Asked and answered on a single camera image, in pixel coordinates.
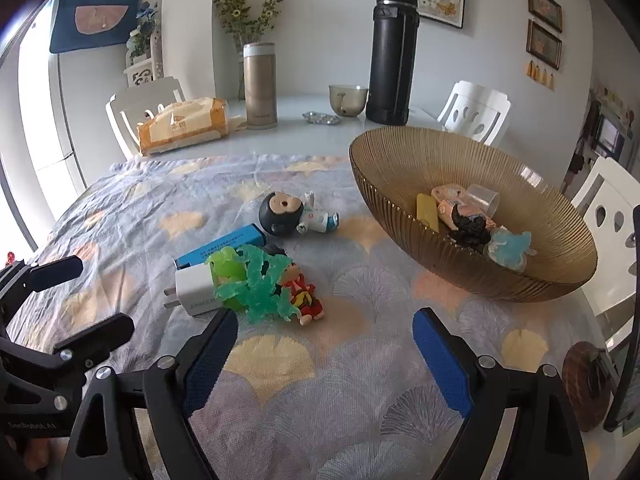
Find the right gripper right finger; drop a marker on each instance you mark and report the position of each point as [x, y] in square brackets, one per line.
[435, 345]

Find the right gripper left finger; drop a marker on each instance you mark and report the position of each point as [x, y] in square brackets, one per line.
[202, 359]

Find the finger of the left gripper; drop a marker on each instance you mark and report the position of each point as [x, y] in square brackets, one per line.
[94, 345]
[54, 273]

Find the teal translucent plant toy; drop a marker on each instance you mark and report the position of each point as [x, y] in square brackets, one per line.
[256, 292]

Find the white charger plug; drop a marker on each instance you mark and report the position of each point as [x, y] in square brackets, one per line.
[194, 291]

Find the light blue translucent toy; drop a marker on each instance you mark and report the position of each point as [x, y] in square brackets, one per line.
[508, 249]

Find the pink doll figure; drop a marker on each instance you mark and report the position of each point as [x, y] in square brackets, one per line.
[452, 195]

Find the yellow rectangular bar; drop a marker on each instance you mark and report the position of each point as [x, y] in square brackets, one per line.
[427, 211]

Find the clear plastic cup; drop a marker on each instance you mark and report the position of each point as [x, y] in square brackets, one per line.
[487, 200]

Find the green frog toy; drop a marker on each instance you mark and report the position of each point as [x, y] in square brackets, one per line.
[226, 267]

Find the red clothed doll figure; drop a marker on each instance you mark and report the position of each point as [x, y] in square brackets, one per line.
[294, 295]

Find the blue rectangular box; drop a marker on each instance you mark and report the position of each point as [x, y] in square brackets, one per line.
[247, 235]

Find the patterned blue tablecloth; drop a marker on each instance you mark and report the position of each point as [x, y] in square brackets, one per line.
[347, 397]

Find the brown round coaster stand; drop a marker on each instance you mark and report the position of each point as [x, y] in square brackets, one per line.
[585, 385]

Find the black haired astronaut figure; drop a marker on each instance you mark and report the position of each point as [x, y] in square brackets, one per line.
[282, 214]

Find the white chair left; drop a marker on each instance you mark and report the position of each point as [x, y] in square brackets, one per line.
[134, 106]

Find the white chair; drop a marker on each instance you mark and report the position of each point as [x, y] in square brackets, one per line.
[134, 106]
[476, 112]
[606, 201]

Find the orange tissue pack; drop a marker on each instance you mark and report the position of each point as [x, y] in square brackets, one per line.
[182, 124]

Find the white carved shelf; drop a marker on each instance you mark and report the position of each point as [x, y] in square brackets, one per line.
[144, 61]

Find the amber ribbed glass bowl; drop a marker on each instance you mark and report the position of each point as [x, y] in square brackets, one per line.
[393, 165]

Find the glass ashtray dish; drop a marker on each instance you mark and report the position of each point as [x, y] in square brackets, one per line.
[317, 118]

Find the white chair right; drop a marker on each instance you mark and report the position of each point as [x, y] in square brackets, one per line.
[606, 201]

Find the steel small bowl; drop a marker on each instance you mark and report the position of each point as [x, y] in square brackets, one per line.
[348, 100]

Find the white chair far middle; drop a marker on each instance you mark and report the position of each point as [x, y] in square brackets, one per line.
[476, 112]

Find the gold thermos cup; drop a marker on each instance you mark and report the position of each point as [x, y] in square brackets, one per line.
[260, 71]

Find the dried flowers in vase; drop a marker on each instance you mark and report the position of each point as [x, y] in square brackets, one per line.
[237, 21]

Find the lower small framed picture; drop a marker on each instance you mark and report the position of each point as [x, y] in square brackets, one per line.
[543, 45]

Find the small framed picture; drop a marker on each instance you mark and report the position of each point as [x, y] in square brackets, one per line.
[543, 45]
[548, 11]

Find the black tall thermos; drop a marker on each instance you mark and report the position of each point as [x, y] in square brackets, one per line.
[395, 34]

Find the upper small framed picture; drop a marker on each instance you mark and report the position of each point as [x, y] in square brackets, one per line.
[548, 11]

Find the blue wall hanging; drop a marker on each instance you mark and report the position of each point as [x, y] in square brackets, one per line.
[88, 24]

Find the orange wall ornaments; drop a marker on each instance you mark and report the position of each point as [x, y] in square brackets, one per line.
[540, 75]

